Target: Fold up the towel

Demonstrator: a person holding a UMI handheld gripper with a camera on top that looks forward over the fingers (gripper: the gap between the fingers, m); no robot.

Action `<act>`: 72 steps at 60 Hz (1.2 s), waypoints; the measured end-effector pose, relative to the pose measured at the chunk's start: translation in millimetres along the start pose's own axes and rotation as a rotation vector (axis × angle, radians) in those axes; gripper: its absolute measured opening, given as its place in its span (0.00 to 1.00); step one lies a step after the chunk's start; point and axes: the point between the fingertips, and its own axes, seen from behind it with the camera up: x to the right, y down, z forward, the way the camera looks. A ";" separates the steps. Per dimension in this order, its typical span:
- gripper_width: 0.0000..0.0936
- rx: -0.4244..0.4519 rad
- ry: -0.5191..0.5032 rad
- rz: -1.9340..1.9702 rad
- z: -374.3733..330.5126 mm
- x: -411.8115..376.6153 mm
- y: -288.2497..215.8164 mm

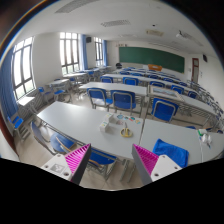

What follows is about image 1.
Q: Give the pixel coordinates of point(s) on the white second row desk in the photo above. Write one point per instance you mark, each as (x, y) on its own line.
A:
(138, 90)

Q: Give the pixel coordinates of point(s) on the blue chair at left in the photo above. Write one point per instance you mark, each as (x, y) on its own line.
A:
(57, 142)

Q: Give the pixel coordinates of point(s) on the yellow handled scissors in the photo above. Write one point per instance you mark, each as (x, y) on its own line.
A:
(125, 131)

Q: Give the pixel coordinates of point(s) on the blue chair second row middle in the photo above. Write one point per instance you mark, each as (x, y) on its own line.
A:
(123, 100)

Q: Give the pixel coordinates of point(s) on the blue chair second row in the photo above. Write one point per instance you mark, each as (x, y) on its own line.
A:
(123, 100)
(98, 97)
(163, 109)

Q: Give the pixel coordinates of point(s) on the colourful flat cards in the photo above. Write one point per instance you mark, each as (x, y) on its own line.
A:
(121, 119)

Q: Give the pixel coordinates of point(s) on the green chalkboard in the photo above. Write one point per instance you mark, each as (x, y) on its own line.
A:
(152, 56)

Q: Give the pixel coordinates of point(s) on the white front right desk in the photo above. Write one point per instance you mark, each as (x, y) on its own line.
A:
(182, 137)

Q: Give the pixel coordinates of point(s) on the blue chair second row right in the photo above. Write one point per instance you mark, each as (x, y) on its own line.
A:
(163, 109)

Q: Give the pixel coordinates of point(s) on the dark red door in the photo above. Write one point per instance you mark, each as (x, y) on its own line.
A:
(195, 70)

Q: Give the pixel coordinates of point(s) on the ceiling projector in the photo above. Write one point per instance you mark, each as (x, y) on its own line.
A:
(182, 35)

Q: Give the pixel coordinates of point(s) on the blue chair by window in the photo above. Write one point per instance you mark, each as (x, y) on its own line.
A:
(18, 127)

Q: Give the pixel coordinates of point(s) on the blue chair under desk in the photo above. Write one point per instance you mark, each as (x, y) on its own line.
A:
(101, 163)

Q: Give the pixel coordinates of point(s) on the small white box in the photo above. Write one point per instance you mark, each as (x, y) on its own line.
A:
(104, 126)

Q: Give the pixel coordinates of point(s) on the middle window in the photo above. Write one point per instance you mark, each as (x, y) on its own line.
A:
(69, 53)

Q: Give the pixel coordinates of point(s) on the blue folded towel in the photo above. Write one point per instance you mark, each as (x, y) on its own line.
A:
(177, 154)

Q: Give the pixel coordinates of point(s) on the white card box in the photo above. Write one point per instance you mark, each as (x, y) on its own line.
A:
(108, 117)

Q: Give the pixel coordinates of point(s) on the blue left curtain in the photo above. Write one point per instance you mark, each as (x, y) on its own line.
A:
(7, 98)

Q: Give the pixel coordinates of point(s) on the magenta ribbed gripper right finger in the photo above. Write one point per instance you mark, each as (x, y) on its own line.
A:
(152, 167)

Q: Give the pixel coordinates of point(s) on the white object with green cap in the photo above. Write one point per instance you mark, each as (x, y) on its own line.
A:
(204, 136)

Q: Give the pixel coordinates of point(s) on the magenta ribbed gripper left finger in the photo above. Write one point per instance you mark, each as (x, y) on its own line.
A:
(71, 166)

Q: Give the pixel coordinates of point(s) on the blue chair second row left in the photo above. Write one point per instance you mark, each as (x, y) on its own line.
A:
(98, 97)

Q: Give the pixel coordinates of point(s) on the white front left desk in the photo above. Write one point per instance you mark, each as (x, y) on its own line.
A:
(83, 123)

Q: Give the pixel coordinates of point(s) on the left large window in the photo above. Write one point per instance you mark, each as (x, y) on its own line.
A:
(22, 73)

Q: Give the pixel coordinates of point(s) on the orange teacher podium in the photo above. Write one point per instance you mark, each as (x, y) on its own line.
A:
(154, 67)

